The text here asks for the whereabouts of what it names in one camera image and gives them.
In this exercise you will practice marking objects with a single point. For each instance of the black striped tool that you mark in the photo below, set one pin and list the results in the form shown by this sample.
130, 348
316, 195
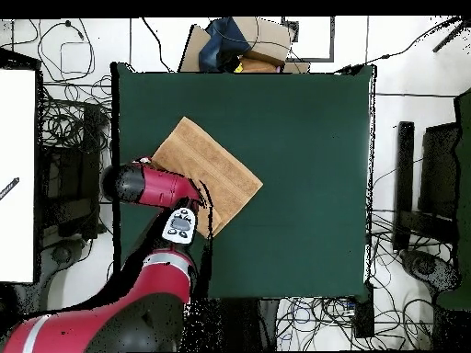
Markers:
9, 188

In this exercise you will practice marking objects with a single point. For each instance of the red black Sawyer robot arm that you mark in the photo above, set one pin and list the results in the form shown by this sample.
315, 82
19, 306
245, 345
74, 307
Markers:
162, 187

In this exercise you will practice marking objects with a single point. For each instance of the black equipment rack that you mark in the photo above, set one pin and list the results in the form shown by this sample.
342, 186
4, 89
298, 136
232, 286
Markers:
70, 176

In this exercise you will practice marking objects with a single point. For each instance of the black chair base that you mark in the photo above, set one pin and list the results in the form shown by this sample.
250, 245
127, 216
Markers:
423, 266

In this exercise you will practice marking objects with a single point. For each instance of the black power strip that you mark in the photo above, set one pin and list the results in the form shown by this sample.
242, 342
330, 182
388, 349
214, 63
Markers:
364, 316

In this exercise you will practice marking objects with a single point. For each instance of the blue jeans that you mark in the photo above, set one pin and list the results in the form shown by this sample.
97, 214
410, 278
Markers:
220, 44

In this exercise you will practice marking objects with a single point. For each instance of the black box unit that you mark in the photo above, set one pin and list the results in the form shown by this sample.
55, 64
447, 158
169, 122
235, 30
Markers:
439, 169

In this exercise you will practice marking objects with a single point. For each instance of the black rod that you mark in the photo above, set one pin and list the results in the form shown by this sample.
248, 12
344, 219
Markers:
447, 40

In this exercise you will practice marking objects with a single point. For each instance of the tan terry towel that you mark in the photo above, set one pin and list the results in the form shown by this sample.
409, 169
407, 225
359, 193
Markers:
213, 165

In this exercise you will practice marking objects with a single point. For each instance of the brown cardboard box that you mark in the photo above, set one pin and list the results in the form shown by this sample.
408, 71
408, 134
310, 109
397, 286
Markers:
268, 36

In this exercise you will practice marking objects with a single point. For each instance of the grey chair base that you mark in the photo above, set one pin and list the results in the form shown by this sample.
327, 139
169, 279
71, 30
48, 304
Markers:
60, 253

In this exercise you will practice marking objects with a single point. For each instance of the dark green table cloth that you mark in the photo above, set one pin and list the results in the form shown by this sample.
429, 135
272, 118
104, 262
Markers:
294, 110

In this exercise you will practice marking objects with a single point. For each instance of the white board panel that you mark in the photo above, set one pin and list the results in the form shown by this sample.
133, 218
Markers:
16, 165

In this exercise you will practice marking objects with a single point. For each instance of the small yellow item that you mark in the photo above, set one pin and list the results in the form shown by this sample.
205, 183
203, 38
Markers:
238, 68

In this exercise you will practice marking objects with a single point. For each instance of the dark green covered furniture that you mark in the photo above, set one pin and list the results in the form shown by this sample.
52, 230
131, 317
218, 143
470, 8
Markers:
464, 220

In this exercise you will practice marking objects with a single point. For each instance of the grey square floor frame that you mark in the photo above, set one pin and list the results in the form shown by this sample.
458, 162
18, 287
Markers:
312, 59

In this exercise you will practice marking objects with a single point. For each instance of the black upright bar stand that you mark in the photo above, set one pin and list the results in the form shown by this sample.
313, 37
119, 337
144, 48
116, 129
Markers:
404, 165

